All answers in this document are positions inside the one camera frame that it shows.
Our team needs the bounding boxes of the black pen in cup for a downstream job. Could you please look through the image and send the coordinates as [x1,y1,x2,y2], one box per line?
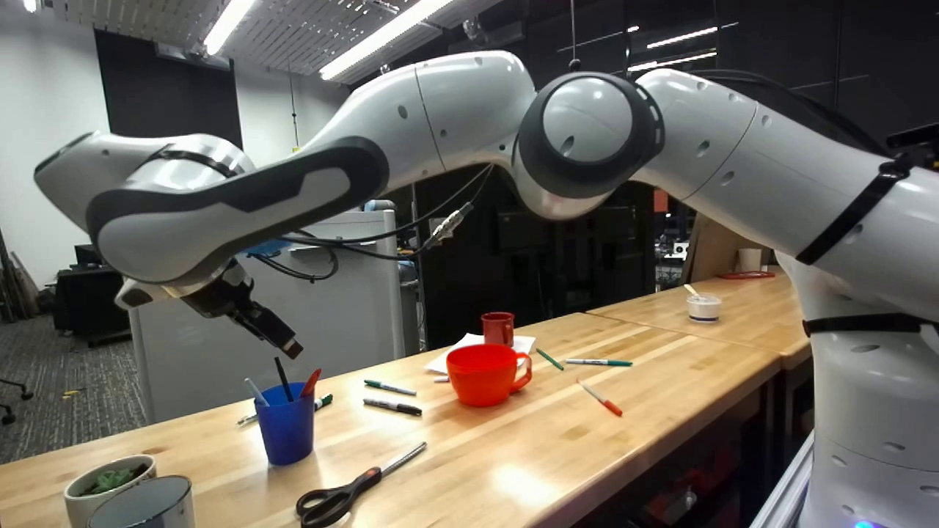
[273,357,295,401]

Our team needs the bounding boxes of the large black panel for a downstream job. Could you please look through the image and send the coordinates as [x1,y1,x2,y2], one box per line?
[95,30,242,144]

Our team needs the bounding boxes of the orange capped white pen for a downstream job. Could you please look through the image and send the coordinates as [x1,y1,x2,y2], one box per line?
[578,384,622,416]

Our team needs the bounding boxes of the orange plastic cup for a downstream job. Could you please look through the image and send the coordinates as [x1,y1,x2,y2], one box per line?
[450,350,531,407]

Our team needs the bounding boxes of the blue plastic cup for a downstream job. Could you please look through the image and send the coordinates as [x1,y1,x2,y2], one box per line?
[257,382,315,466]

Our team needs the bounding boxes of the white tape roll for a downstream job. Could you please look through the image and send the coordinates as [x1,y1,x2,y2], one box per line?
[738,247,763,272]

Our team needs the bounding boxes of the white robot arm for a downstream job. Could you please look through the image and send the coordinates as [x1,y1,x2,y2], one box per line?
[36,49,939,528]

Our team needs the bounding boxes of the white paper sheet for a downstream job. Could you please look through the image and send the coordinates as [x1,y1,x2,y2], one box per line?
[425,331,537,376]

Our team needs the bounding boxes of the black marker on table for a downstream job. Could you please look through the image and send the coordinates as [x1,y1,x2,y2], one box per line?
[364,398,424,416]

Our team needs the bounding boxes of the white grey cup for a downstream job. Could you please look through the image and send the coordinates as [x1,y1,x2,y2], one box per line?
[91,474,195,528]

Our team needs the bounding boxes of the light blue pen in cup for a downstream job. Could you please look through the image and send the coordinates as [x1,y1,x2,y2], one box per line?
[243,376,270,407]

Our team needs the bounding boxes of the green marker on table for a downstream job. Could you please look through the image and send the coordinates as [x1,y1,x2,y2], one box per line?
[364,379,418,398]

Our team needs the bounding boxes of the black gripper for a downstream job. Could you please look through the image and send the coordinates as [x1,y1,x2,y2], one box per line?
[183,260,302,357]

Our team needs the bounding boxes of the black handled scissors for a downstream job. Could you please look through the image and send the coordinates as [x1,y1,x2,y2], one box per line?
[295,442,425,528]

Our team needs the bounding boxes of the white cup with green contents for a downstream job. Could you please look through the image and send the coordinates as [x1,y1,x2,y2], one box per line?
[63,454,155,528]

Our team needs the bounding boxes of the small white bowl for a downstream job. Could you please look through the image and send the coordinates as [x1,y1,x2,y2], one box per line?
[688,285,723,319]

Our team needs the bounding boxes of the green capped white pen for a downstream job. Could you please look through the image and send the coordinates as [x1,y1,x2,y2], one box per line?
[560,357,634,367]

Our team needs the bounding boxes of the grey cabinet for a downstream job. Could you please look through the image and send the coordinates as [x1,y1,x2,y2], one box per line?
[129,200,418,422]

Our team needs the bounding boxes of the dark red mug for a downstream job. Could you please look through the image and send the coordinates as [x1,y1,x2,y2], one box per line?
[481,312,515,347]

